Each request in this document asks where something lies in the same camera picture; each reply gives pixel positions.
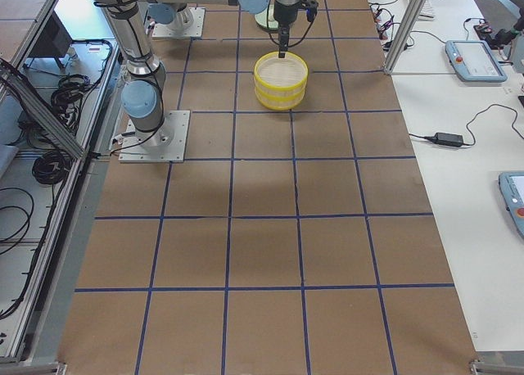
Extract black power adapter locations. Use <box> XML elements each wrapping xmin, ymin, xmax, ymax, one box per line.
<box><xmin>424</xmin><ymin>132</ymin><xmax>465</xmax><ymax>147</ymax></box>

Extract coiled black cables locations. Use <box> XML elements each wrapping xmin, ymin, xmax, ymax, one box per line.
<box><xmin>31</xmin><ymin>148</ymin><xmax>73</xmax><ymax>187</ymax></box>

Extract blue teach pendant upper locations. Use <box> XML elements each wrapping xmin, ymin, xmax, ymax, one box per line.
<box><xmin>445</xmin><ymin>40</ymin><xmax>507</xmax><ymax>83</ymax></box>

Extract blue teach pendant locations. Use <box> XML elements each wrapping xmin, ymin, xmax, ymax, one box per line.
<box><xmin>445</xmin><ymin>40</ymin><xmax>507</xmax><ymax>83</ymax></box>
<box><xmin>498</xmin><ymin>171</ymin><xmax>524</xmax><ymax>237</ymax></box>

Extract aluminium frame post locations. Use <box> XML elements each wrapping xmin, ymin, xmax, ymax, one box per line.
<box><xmin>383</xmin><ymin>0</ymin><xmax>426</xmax><ymax>75</ymax></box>

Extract blue teach pendant lower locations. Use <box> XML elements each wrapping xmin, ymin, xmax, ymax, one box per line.
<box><xmin>498</xmin><ymin>171</ymin><xmax>524</xmax><ymax>237</ymax></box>

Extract light green round stand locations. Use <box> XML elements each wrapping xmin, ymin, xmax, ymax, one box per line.
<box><xmin>255</xmin><ymin>4</ymin><xmax>278</xmax><ymax>33</ymax></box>

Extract yellow steamer layer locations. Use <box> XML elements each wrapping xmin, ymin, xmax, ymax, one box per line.
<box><xmin>255</xmin><ymin>87</ymin><xmax>305</xmax><ymax>111</ymax></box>
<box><xmin>254</xmin><ymin>52</ymin><xmax>309</xmax><ymax>90</ymax></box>

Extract black gripper over steamer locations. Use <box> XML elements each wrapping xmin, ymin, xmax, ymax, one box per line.
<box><xmin>273</xmin><ymin>0</ymin><xmax>318</xmax><ymax>59</ymax></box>

